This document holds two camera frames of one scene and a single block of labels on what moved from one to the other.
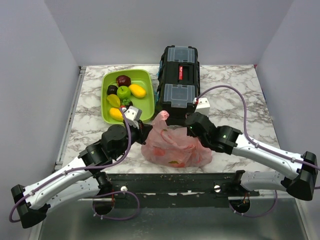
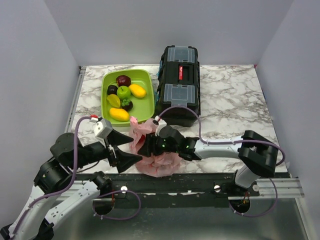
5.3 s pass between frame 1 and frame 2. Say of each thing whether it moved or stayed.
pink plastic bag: moved
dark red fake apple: stayed
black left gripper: moved
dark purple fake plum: stayed
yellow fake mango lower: stayed
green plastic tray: stayed
